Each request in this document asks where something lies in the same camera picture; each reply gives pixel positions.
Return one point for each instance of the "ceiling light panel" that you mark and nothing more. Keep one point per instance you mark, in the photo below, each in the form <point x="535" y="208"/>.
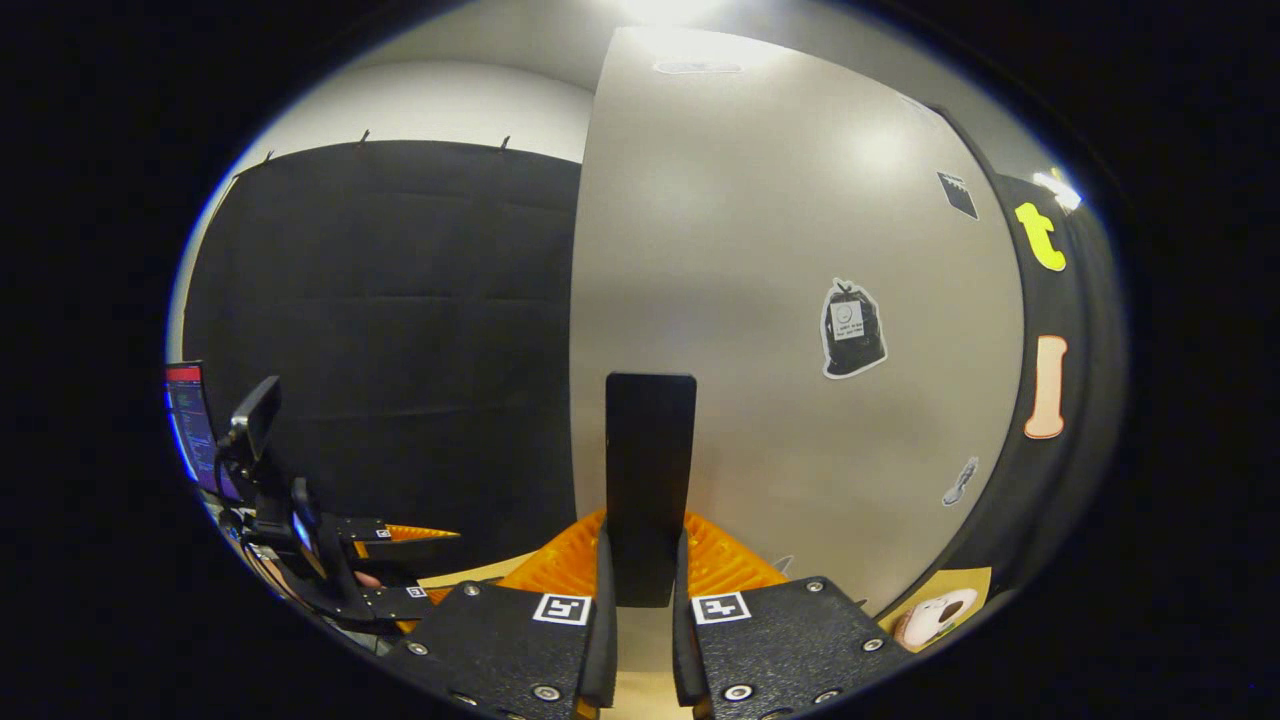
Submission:
<point x="675" y="10"/>
<point x="1058" y="188"/>

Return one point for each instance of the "computer monitor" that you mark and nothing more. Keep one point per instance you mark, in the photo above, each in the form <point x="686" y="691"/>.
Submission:
<point x="195" y="430"/>

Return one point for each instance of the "dark grey cabinet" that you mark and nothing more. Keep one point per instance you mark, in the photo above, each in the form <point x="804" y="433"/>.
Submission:
<point x="968" y="140"/>

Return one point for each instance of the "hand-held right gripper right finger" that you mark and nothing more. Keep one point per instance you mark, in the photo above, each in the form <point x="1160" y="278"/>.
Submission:
<point x="683" y="650"/>

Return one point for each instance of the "black backdrop cloth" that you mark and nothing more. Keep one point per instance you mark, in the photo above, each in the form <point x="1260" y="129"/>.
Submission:
<point x="400" y="330"/>

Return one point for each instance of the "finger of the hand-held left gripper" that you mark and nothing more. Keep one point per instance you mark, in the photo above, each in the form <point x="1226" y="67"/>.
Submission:
<point x="360" y="530"/>
<point x="395" y="605"/>

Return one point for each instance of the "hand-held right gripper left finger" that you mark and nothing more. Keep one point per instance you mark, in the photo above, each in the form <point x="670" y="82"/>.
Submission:
<point x="606" y="650"/>

